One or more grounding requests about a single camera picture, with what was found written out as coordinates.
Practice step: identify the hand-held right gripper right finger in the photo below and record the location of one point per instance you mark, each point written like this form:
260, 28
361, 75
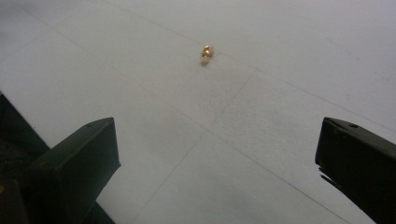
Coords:
361, 165

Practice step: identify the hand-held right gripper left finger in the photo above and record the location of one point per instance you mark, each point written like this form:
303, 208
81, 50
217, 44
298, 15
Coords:
73, 169

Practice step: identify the small gold metal piece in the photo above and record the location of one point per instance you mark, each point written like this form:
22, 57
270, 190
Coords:
206, 54

